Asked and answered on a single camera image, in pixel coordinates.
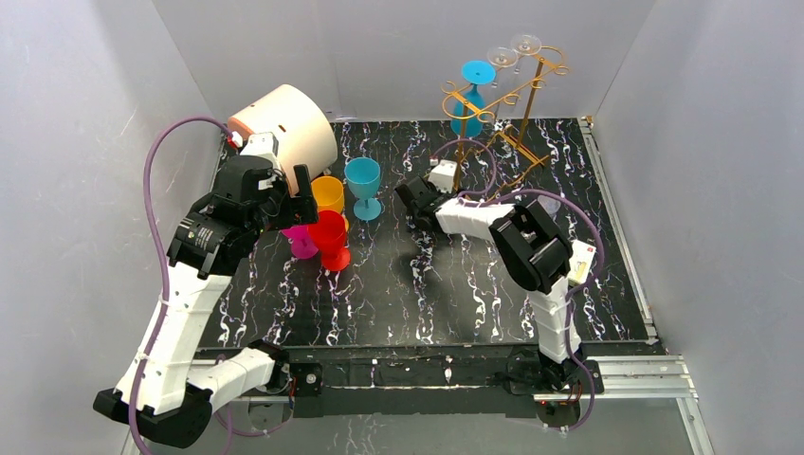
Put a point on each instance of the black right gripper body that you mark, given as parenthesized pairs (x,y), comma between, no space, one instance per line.
(416,197)

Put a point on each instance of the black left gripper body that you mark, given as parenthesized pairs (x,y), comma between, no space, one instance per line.
(292,205)

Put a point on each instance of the red wine glass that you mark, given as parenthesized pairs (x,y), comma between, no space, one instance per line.
(329,235)

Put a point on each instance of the orange wine glass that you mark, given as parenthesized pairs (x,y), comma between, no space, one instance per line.
(328,192)

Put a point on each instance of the magenta wine glass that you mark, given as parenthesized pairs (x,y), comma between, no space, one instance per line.
(301,244)

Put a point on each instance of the teal wine glass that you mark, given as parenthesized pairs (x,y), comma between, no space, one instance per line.
(363,177)

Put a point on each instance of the blue wine glass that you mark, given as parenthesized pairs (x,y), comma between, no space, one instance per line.
(468,123)

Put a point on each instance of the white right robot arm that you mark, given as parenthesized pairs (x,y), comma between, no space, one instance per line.
(537,257)

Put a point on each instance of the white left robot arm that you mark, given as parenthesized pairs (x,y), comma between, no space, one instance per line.
(160,398)

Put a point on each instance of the gold wine glass rack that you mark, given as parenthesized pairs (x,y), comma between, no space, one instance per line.
(507,113)

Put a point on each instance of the clear wine glass front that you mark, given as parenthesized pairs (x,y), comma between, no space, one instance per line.
(501,59)

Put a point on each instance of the clear wine glass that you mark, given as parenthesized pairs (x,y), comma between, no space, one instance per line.
(501,59)
(524,45)

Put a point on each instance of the clear wine glass rear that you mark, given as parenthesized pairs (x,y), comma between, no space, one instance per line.
(524,45)

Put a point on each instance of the round beige box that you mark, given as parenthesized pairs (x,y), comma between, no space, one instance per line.
(304,132)

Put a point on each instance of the small grey glitter jar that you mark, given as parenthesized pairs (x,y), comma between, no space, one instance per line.
(550,205)

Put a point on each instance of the long white green box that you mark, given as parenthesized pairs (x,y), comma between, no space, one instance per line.
(581,262)

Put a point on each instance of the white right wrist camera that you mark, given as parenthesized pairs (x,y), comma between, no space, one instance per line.
(442,174)

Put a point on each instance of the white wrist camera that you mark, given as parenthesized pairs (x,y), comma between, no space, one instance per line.
(442,174)
(263,145)

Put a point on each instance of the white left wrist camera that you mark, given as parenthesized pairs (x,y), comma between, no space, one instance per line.
(263,145)

